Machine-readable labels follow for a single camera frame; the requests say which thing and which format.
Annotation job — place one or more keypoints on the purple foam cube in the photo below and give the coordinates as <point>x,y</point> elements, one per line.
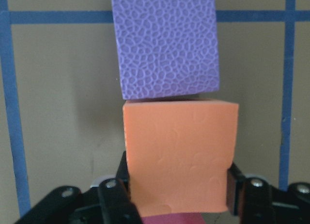
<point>166,47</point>

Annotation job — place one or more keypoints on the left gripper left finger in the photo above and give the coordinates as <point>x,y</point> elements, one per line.
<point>114,198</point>

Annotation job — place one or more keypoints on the orange foam cube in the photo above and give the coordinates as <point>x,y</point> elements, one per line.
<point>178,154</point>

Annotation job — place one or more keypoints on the red foam cube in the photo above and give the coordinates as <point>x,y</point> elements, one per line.
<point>178,218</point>

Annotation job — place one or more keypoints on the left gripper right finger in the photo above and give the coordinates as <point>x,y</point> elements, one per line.
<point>249,198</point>

